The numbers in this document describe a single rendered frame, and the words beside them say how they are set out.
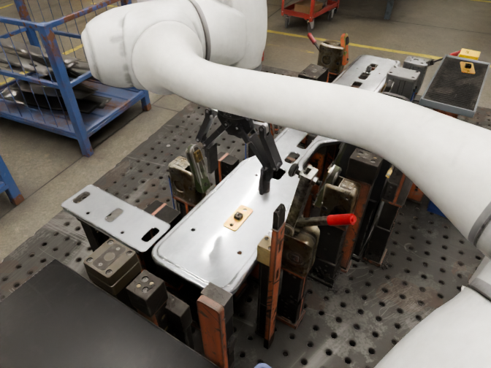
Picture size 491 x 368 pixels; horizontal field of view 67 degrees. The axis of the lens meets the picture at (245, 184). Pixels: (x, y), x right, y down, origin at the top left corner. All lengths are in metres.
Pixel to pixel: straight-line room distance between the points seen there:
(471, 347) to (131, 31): 0.49
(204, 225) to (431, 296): 0.71
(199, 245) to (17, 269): 0.69
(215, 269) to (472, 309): 0.58
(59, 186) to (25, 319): 2.04
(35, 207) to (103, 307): 1.98
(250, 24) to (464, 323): 0.48
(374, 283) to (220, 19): 0.89
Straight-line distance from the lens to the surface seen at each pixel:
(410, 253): 1.33
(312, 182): 0.71
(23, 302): 0.85
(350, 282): 1.20
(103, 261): 0.80
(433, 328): 0.34
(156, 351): 0.71
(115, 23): 0.55
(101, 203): 1.02
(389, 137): 0.40
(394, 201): 1.07
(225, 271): 0.81
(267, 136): 0.71
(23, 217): 2.68
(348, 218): 0.73
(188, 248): 0.86
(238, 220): 0.90
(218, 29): 0.59
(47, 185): 2.85
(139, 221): 0.94
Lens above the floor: 1.66
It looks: 41 degrees down
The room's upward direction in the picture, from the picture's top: straight up
